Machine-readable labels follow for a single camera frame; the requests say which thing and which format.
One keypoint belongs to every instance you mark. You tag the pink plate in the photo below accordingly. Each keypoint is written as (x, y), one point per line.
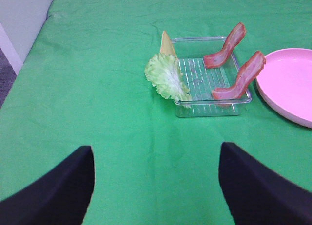
(285, 84)

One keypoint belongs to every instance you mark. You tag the green lettuce leaf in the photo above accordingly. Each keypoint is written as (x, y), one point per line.
(164, 72)

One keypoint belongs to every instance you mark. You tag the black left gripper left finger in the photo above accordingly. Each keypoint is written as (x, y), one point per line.
(60, 197)

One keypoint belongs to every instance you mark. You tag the clear plastic ingredient tray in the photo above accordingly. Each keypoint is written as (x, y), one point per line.
(201, 81)

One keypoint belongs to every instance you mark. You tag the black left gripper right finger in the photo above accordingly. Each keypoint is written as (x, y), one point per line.
(256, 195)

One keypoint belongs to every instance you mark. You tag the yellow cheese slice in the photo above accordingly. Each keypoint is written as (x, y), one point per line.
(166, 46)

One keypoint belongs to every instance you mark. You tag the bacon strip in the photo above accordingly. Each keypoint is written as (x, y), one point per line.
(246, 74)
(219, 58)

